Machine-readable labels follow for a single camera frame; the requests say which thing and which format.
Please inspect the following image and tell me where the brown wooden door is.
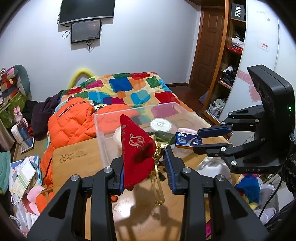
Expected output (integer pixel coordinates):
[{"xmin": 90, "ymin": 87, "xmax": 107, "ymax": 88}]
[{"xmin": 189, "ymin": 6, "xmax": 225, "ymax": 94}]

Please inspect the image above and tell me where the cream round tape roll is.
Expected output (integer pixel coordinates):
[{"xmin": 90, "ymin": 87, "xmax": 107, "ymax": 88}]
[{"xmin": 113, "ymin": 127, "xmax": 121, "ymax": 149}]

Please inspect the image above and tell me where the wooden wardrobe shelf unit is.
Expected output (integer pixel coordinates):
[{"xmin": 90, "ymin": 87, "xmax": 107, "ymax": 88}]
[{"xmin": 202, "ymin": 1, "xmax": 246, "ymax": 125}]

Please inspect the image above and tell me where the clear plastic storage box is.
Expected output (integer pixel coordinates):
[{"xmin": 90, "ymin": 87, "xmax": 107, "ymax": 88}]
[{"xmin": 94, "ymin": 102, "xmax": 210, "ymax": 167}]

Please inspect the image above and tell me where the pink round case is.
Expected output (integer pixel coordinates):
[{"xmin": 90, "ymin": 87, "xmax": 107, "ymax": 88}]
[{"xmin": 177, "ymin": 128, "xmax": 198, "ymax": 136}]

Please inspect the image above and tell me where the white cylinder bottle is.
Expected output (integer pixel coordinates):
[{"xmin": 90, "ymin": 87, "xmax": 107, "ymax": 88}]
[{"xmin": 11, "ymin": 125, "xmax": 23, "ymax": 144}]

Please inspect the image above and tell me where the pink rabbit figurine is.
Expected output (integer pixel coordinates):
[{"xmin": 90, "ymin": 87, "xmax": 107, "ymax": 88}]
[{"xmin": 13, "ymin": 105, "xmax": 28, "ymax": 127}]

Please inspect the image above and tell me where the blue knitted item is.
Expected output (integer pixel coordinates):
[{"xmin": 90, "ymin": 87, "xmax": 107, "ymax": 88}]
[{"xmin": 234, "ymin": 174, "xmax": 260, "ymax": 204}]

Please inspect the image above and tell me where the blue Max staples box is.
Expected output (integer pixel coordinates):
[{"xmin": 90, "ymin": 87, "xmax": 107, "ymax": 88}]
[{"xmin": 175, "ymin": 132, "xmax": 203, "ymax": 149}]

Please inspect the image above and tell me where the white drawstring cloth bag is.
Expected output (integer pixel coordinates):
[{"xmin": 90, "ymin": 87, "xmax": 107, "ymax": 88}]
[{"xmin": 196, "ymin": 157, "xmax": 232, "ymax": 183}]

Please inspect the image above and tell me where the red embroidered pouch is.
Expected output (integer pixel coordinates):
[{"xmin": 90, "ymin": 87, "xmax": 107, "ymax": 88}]
[{"xmin": 120, "ymin": 114, "xmax": 156, "ymax": 190}]

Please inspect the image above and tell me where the yellow curved headboard tube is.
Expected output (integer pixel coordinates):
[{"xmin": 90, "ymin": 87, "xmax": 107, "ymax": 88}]
[{"xmin": 68, "ymin": 68, "xmax": 94, "ymax": 89}]

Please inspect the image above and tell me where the green spray bottle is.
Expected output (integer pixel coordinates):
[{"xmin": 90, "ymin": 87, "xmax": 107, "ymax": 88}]
[{"xmin": 154, "ymin": 131, "xmax": 175, "ymax": 145}]

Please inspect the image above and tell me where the gold drawstring pouch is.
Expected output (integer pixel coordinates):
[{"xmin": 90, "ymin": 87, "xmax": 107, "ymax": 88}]
[{"xmin": 149, "ymin": 134, "xmax": 170, "ymax": 206}]

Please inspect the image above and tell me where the colourful patchwork quilt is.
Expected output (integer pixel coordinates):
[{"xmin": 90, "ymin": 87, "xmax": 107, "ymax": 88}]
[{"xmin": 56, "ymin": 72, "xmax": 193, "ymax": 112}]

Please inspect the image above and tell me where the dark purple clothing pile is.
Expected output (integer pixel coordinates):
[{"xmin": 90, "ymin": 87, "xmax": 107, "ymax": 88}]
[{"xmin": 22, "ymin": 90, "xmax": 64, "ymax": 141}]

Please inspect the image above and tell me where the black Fiio box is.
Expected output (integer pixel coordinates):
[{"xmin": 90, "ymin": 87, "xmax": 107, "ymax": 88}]
[{"xmin": 231, "ymin": 3, "xmax": 245, "ymax": 21}]

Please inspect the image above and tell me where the paper booklets pile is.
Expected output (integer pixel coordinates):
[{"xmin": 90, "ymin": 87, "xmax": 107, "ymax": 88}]
[{"xmin": 9, "ymin": 155, "xmax": 42, "ymax": 205}]

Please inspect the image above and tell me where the orange puffer jacket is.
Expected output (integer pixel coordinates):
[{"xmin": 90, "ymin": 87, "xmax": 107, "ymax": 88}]
[{"xmin": 34, "ymin": 97, "xmax": 141, "ymax": 214}]

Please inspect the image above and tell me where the curved black wall television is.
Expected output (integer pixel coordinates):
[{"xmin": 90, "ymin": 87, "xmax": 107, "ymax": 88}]
[{"xmin": 59, "ymin": 0, "xmax": 115, "ymax": 24}]

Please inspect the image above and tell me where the small black wall monitor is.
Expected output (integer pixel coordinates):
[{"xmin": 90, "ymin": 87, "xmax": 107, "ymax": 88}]
[{"xmin": 71, "ymin": 19, "xmax": 101, "ymax": 44}]

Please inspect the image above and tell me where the grey plush cushion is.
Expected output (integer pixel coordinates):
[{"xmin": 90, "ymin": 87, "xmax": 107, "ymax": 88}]
[{"xmin": 8, "ymin": 65, "xmax": 30, "ymax": 96}]

